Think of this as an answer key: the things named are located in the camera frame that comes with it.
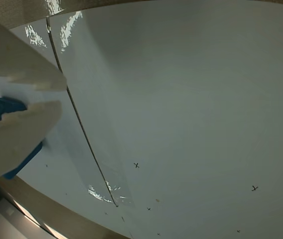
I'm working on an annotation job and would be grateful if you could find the clear tape strip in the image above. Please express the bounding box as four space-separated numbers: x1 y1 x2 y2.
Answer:
24 9 135 208

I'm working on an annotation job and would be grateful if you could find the blue cube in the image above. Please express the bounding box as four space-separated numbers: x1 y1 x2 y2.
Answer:
0 96 44 180

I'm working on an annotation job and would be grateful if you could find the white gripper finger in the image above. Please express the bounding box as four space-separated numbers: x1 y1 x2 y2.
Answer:
0 9 68 92
0 100 63 186

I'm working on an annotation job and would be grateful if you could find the white paper sheet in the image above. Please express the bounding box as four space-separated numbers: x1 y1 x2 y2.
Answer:
47 0 283 239
0 17 119 208

